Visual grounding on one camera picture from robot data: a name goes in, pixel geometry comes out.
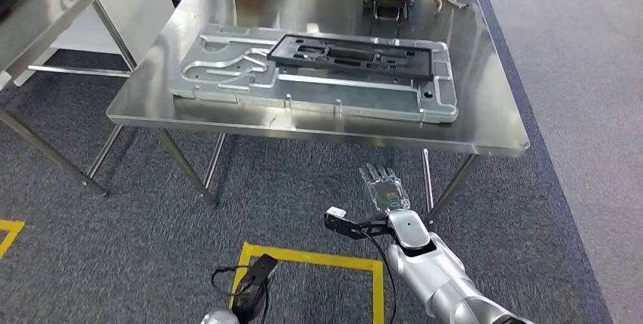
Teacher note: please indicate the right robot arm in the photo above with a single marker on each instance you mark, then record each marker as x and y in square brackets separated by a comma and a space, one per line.
[432, 271]

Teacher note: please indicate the yellow floor tape square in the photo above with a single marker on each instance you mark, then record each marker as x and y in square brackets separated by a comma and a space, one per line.
[311, 256]

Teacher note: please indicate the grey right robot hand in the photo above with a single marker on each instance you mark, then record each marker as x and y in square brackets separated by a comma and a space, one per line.
[387, 191]

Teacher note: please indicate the black right wrist camera bracket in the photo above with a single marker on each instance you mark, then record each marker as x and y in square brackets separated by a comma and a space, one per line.
[351, 229]

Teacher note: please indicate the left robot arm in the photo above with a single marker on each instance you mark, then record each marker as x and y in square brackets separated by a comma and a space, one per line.
[218, 317]

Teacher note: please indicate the black plastic car part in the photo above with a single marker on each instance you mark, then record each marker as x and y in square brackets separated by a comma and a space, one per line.
[422, 63]

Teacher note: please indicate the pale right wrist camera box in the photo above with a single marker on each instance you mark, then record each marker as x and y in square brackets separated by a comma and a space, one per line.
[336, 212]

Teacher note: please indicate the grey stamped metal plate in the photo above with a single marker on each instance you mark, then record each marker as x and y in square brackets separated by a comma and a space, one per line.
[351, 95]

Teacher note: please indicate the stainless steel workbench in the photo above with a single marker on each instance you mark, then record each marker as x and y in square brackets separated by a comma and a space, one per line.
[60, 5]
[477, 110]

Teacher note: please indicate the black device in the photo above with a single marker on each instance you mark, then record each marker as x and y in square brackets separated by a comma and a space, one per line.
[387, 7]

